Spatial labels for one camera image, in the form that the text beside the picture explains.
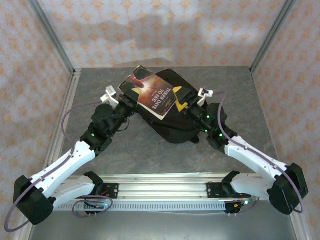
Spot black fabric backpack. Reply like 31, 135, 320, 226
136, 69, 208, 145

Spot Three Days to See book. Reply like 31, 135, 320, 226
117, 65, 179, 121

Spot small green circuit board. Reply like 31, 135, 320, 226
84, 201, 111, 210
233, 199, 257, 208

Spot grey metal lower shelf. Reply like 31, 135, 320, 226
27, 209, 301, 240

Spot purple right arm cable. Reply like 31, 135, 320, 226
212, 90, 305, 216

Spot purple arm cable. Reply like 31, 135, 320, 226
4, 98, 113, 233
212, 90, 305, 216

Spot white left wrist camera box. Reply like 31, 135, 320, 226
99, 86, 120, 105

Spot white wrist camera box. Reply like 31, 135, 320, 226
99, 86, 120, 105
197, 87, 215, 106

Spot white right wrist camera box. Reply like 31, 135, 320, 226
197, 87, 215, 106

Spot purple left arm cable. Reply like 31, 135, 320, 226
4, 98, 113, 233

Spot aluminium side rail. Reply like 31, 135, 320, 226
44, 69, 82, 180

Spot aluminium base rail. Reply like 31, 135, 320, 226
53, 174, 276, 202

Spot aluminium frame post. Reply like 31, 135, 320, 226
26, 0, 76, 74
249, 0, 297, 74

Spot white slotted cable duct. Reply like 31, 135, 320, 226
53, 201, 227, 212

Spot aluminium frame leg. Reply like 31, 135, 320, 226
286, 209, 311, 240
13, 219, 38, 240

